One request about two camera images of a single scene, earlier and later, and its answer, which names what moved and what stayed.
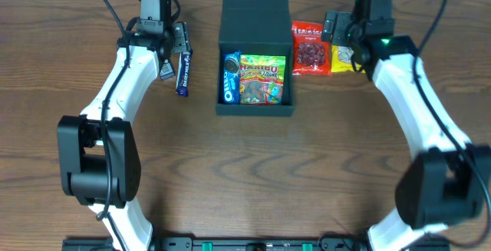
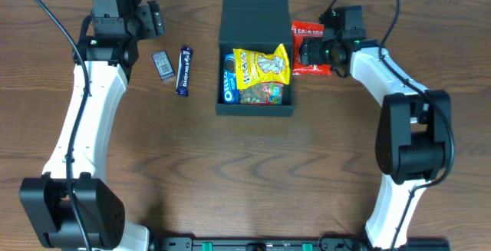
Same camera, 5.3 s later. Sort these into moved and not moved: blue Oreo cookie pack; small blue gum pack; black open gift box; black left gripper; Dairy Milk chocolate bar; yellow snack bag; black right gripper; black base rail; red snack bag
Moved: yellow snack bag; black left gripper; black right gripper
Not moved: Dairy Milk chocolate bar; small blue gum pack; blue Oreo cookie pack; black open gift box; red snack bag; black base rail
